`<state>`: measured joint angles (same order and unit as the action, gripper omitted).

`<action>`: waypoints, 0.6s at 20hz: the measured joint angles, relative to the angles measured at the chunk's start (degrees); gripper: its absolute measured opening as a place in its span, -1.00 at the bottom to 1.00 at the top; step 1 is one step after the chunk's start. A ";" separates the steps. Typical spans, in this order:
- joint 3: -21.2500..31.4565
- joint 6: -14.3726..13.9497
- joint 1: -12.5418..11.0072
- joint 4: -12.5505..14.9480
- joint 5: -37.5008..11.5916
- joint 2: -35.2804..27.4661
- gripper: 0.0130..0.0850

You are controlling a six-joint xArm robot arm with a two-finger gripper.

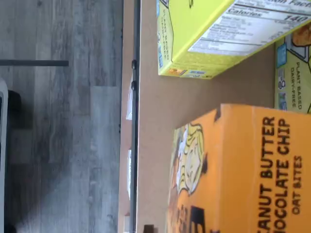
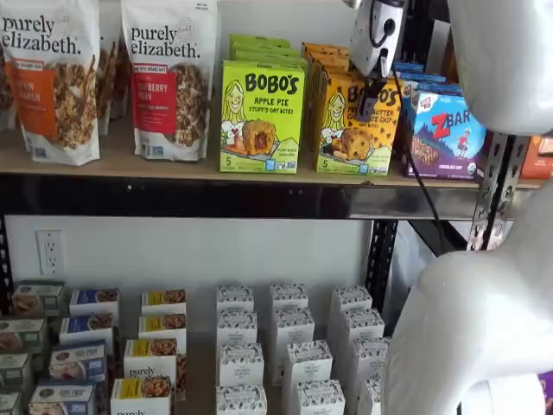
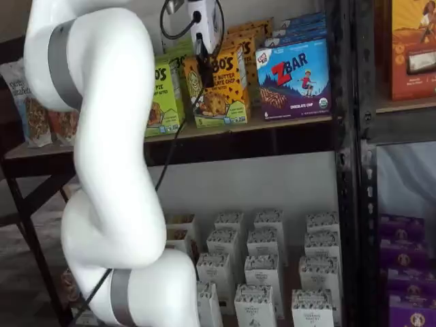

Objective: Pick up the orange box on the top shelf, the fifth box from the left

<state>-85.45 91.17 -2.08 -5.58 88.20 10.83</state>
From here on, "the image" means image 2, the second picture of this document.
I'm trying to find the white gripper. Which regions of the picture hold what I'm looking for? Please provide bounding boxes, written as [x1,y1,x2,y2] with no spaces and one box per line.
[348,0,408,123]

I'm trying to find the orange Bobo's peanut butter box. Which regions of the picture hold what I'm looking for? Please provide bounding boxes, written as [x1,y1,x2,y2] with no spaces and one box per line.
[308,59,359,163]
[301,41,351,144]
[315,64,404,177]
[304,50,352,152]

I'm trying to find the green Bobo's apple pie box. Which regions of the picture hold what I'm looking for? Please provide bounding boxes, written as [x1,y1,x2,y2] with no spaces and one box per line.
[219,59,307,175]
[229,42,300,55]
[228,33,292,47]
[230,50,308,64]

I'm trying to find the orange box with woman picture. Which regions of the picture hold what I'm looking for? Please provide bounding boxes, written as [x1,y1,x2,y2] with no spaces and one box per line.
[519,135,553,181]

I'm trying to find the yellow label granola box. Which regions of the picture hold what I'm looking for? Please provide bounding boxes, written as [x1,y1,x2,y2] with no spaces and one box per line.
[110,375,175,415]
[137,313,188,342]
[140,288,188,316]
[123,336,188,401]

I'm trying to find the blue label granola box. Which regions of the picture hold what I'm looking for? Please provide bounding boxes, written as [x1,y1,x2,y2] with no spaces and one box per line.
[68,288,121,316]
[48,340,108,384]
[28,380,97,415]
[59,313,117,347]

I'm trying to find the green label granola box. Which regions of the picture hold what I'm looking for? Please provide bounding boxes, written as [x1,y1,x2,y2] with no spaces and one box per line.
[0,391,23,415]
[0,352,35,390]
[11,280,67,317]
[0,317,48,355]

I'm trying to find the black metal shelving rack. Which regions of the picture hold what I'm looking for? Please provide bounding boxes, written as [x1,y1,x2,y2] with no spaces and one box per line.
[496,133,526,243]
[0,0,519,319]

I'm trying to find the white patterned carton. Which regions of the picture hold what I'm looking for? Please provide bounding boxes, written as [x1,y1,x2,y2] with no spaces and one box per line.
[215,309,259,347]
[339,307,386,342]
[217,342,265,387]
[356,378,385,415]
[295,379,346,415]
[328,284,374,315]
[272,306,316,347]
[348,335,392,384]
[215,284,256,313]
[214,383,269,415]
[281,340,334,384]
[270,283,310,311]

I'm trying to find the red label granola bag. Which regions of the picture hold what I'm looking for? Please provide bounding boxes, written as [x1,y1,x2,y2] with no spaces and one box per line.
[119,0,219,164]

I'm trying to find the white granola bag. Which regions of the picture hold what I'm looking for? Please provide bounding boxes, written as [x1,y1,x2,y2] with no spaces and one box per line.
[0,41,19,133]
[97,34,131,136]

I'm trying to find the orange label granola bag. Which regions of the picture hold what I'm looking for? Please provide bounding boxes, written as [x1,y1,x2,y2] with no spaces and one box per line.
[0,0,104,166]

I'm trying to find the white patterned small boxes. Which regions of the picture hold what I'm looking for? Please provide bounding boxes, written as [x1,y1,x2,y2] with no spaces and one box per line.
[103,319,362,415]

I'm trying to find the black cable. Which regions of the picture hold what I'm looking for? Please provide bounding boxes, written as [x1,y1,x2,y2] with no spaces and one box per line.
[369,16,453,254]

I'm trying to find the white wall outlet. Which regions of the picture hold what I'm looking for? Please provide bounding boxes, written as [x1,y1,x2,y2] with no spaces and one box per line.
[35,228,67,277]

